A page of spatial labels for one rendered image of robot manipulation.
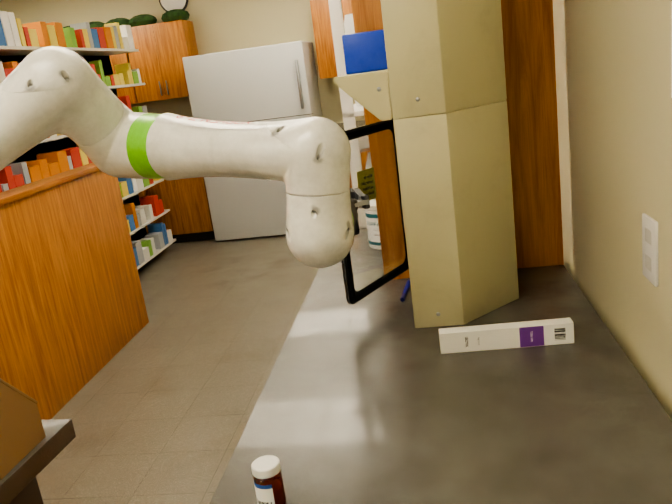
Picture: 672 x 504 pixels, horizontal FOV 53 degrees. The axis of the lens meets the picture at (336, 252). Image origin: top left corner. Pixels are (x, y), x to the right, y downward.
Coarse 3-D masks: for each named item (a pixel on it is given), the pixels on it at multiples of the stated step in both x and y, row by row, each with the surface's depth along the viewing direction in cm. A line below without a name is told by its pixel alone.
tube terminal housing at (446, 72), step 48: (384, 0) 135; (432, 0) 134; (480, 0) 141; (432, 48) 136; (480, 48) 143; (432, 96) 139; (480, 96) 145; (432, 144) 141; (480, 144) 147; (432, 192) 144; (480, 192) 149; (432, 240) 147; (480, 240) 151; (432, 288) 150; (480, 288) 153
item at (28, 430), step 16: (0, 384) 115; (0, 400) 115; (16, 400) 119; (32, 400) 123; (0, 416) 114; (16, 416) 118; (32, 416) 123; (0, 432) 114; (16, 432) 118; (32, 432) 122; (0, 448) 114; (16, 448) 118; (32, 448) 122; (0, 464) 113; (16, 464) 117; (0, 480) 113
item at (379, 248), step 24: (360, 144) 158; (384, 144) 167; (360, 168) 159; (384, 168) 168; (384, 192) 168; (360, 216) 160; (384, 216) 169; (360, 240) 160; (384, 240) 169; (360, 264) 161; (384, 264) 170; (360, 288) 161
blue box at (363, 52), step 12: (348, 36) 157; (360, 36) 157; (372, 36) 157; (348, 48) 158; (360, 48) 158; (372, 48) 157; (384, 48) 157; (348, 60) 159; (360, 60) 158; (372, 60) 158; (384, 60) 158; (348, 72) 160; (360, 72) 159
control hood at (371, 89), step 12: (372, 72) 140; (384, 72) 139; (336, 84) 141; (348, 84) 140; (360, 84) 140; (372, 84) 139; (384, 84) 139; (360, 96) 140; (372, 96) 140; (384, 96) 140; (372, 108) 141; (384, 108) 140; (384, 120) 141
